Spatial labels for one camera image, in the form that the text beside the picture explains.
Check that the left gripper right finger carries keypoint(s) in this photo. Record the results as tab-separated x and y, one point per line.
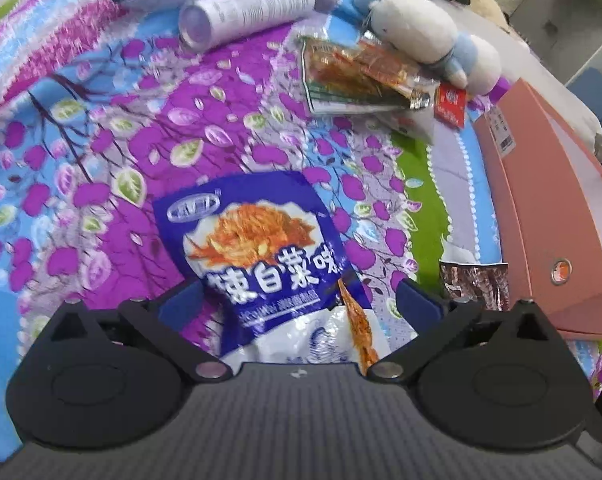
438	322

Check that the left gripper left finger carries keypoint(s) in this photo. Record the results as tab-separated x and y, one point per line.
160	322

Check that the brown shrimp flavor snack bag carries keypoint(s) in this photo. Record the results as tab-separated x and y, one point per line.
486	283

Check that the blue white cabbage snack bag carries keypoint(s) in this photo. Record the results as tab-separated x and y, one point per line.
265	246

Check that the red orange noodle snack packet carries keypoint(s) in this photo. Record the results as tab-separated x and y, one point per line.
445	105

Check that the green orange snack packet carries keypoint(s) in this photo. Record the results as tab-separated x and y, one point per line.
363	79

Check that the pink cardboard box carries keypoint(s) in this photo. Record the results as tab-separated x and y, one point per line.
546	188

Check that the colourful floral bed sheet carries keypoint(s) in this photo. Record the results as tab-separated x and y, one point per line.
102	111

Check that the white blue plush toy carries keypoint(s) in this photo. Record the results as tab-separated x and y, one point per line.
426	34

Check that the white spray can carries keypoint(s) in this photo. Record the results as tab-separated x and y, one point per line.
207	24

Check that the beige pillow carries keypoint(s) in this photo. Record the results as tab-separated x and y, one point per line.
491	11

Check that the white wardrobe shelf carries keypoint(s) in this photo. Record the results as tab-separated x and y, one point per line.
565	34

